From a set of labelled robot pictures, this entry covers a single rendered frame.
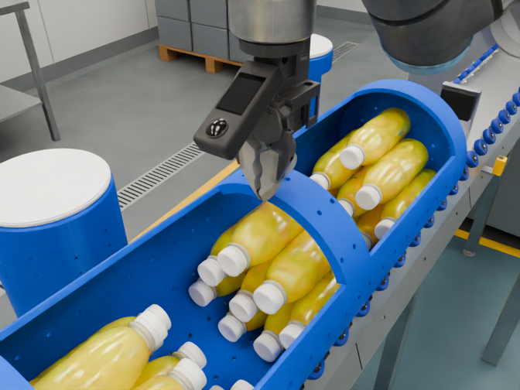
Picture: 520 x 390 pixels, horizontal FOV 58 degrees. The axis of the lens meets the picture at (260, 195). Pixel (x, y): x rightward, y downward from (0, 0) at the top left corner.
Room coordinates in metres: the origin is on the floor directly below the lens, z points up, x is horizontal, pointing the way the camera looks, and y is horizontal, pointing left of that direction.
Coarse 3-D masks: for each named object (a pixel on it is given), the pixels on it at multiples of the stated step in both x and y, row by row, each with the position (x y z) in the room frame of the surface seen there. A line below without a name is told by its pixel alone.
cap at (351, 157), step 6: (348, 150) 0.72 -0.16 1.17; (354, 150) 0.72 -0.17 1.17; (360, 150) 0.72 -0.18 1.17; (342, 156) 0.72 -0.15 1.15; (348, 156) 0.72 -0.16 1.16; (354, 156) 0.71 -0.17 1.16; (360, 156) 0.71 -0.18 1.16; (342, 162) 0.72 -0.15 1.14; (348, 162) 0.71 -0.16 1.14; (354, 162) 0.71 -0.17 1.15; (360, 162) 0.71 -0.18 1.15; (348, 168) 0.71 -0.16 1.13; (354, 168) 0.71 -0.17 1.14
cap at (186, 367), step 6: (186, 360) 0.32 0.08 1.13; (180, 366) 0.31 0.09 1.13; (186, 366) 0.31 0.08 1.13; (192, 366) 0.31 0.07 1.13; (198, 366) 0.31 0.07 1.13; (180, 372) 0.31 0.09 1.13; (186, 372) 0.30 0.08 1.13; (192, 372) 0.30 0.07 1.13; (198, 372) 0.31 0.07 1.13; (192, 378) 0.30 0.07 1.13; (198, 378) 0.30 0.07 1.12; (204, 378) 0.31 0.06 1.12; (192, 384) 0.30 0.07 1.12; (198, 384) 0.30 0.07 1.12; (204, 384) 0.30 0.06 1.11
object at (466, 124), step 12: (444, 84) 1.22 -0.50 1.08; (456, 84) 1.21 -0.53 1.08; (444, 96) 1.20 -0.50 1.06; (456, 96) 1.18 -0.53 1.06; (468, 96) 1.16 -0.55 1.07; (480, 96) 1.17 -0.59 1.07; (456, 108) 1.17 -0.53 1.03; (468, 108) 1.16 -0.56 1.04; (468, 120) 1.15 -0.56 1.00; (468, 132) 1.16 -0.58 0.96
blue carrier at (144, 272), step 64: (320, 128) 0.87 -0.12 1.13; (448, 128) 0.76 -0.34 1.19; (320, 192) 0.51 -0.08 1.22; (448, 192) 0.72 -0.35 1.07; (128, 256) 0.46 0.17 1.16; (192, 256) 0.57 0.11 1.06; (384, 256) 0.50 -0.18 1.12; (64, 320) 0.39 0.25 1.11; (192, 320) 0.49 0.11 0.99; (320, 320) 0.37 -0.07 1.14; (0, 384) 0.23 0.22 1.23; (256, 384) 0.39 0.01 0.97
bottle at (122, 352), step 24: (96, 336) 0.32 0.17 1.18; (120, 336) 0.31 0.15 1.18; (144, 336) 0.33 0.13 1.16; (72, 360) 0.29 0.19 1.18; (96, 360) 0.28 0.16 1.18; (120, 360) 0.29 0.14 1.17; (144, 360) 0.30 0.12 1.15; (48, 384) 0.26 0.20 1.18; (72, 384) 0.26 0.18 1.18; (96, 384) 0.26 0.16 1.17; (120, 384) 0.27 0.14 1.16
